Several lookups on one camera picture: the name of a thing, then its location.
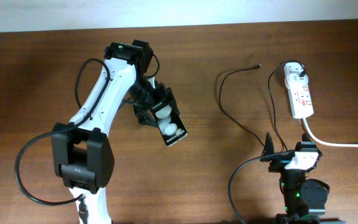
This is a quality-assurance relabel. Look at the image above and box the white power strip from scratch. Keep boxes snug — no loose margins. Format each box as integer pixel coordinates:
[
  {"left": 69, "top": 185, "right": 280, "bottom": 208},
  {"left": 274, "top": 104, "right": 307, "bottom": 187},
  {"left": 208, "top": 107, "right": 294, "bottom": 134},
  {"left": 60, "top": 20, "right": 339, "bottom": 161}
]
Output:
[{"left": 284, "top": 62, "right": 314, "bottom": 119}]

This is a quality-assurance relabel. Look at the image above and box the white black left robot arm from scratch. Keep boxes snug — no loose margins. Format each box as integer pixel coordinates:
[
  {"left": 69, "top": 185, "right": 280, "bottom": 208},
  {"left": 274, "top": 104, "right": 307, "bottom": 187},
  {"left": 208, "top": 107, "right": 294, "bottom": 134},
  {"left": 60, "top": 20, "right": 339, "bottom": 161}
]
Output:
[{"left": 52, "top": 40, "right": 188, "bottom": 223}]

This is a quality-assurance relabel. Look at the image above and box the white power strip cord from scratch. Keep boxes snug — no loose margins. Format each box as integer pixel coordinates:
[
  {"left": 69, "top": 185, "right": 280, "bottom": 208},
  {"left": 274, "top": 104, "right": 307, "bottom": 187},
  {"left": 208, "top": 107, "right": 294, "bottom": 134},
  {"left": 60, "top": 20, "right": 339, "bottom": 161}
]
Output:
[{"left": 300, "top": 117, "right": 358, "bottom": 149}]

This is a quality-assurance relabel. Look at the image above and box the black usb charging cable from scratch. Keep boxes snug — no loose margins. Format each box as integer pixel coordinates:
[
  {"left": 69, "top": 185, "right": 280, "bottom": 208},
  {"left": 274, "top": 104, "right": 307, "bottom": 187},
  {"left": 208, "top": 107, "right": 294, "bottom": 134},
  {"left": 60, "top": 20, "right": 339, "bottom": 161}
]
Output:
[{"left": 218, "top": 59, "right": 308, "bottom": 152}]

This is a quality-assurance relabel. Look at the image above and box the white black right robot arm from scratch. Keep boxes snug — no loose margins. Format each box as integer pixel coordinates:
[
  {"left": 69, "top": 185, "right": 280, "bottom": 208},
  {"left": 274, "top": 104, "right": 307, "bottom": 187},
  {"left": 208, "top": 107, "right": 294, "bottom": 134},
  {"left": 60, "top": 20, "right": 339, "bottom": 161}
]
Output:
[{"left": 260, "top": 133, "right": 345, "bottom": 224}]

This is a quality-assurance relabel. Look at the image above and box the white charger adapter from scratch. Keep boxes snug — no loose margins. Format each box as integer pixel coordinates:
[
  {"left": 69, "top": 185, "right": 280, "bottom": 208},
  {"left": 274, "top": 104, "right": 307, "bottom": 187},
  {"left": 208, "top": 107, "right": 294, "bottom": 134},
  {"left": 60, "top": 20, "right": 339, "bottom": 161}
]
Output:
[{"left": 285, "top": 72, "right": 309, "bottom": 89}]

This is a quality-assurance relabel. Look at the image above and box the black smartphone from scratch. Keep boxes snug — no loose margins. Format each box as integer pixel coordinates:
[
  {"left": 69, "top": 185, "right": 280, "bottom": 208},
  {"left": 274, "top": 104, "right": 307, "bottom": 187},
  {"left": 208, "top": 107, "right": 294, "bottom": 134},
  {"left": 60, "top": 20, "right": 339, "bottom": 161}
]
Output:
[{"left": 154, "top": 105, "right": 188, "bottom": 146}]

